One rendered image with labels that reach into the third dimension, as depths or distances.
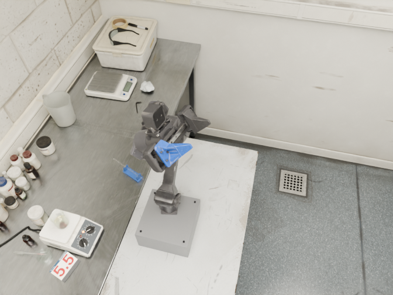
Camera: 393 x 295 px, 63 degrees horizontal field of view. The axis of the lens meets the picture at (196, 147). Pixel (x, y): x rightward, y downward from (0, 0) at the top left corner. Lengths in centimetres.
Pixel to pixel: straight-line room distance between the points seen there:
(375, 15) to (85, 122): 162
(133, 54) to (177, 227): 108
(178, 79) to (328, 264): 155
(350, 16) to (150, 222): 148
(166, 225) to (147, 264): 17
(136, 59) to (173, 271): 121
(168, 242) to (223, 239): 25
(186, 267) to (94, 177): 60
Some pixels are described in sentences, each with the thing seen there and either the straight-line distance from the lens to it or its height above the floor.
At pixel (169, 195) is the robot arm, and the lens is 116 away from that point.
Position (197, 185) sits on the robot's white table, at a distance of 147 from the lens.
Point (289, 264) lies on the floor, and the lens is 235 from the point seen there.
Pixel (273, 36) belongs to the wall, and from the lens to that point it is 213.
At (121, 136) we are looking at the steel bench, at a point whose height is 90.
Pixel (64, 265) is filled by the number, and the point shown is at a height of 92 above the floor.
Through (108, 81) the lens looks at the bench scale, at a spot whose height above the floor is 95.
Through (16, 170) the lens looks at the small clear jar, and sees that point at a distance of 165.
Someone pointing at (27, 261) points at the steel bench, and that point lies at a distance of 148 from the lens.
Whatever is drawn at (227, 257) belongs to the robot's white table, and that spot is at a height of 90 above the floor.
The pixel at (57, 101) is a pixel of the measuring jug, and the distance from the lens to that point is 183.
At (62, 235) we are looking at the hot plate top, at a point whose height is 99.
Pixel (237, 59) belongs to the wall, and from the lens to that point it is 226.
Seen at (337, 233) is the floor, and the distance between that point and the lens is 255.
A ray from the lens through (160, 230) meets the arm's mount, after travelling 126.
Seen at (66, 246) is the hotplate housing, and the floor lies 97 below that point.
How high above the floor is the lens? 216
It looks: 52 degrees down
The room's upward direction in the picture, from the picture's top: straight up
